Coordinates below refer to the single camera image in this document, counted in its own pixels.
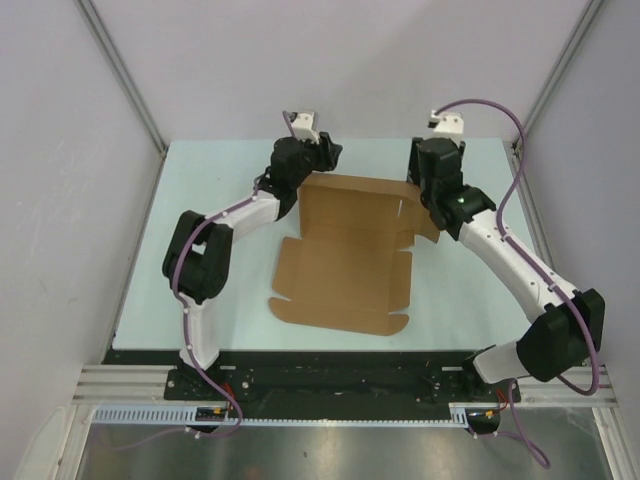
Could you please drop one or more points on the aluminium front rail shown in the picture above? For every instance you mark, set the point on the aluminium front rail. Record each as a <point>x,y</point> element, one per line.
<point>131,384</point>

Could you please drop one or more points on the grey slotted cable duct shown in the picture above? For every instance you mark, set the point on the grey slotted cable duct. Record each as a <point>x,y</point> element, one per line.
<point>445,416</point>

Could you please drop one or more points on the aluminium frame post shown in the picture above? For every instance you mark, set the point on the aluminium frame post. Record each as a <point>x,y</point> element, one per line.
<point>586,21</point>
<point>112,55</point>

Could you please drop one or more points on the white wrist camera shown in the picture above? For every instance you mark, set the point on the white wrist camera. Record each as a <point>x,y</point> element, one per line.
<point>446,124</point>
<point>302,125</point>

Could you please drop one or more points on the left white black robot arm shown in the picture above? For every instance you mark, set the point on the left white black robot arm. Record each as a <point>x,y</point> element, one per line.
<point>197,261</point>

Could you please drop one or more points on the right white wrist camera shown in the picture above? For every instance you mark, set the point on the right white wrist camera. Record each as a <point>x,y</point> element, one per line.
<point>446,124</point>

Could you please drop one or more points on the brown cardboard box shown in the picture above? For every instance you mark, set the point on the brown cardboard box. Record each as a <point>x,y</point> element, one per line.
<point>350,267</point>

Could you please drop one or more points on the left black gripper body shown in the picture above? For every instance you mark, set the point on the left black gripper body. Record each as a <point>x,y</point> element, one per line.
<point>312,159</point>

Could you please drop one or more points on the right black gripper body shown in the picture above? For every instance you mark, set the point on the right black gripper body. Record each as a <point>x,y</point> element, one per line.
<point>413,178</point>

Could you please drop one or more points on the right aluminium frame post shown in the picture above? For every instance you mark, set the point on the right aluminium frame post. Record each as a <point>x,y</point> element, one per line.
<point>586,21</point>

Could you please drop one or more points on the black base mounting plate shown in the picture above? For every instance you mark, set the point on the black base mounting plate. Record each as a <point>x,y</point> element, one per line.
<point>248,376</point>

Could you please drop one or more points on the left aluminium frame post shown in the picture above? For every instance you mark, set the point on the left aluminium frame post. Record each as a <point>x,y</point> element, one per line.
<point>112,55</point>

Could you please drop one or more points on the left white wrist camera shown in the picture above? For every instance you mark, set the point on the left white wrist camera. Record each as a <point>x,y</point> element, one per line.
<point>302,125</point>

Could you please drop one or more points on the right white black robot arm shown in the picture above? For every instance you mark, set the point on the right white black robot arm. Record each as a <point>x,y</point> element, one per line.
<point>566,323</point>

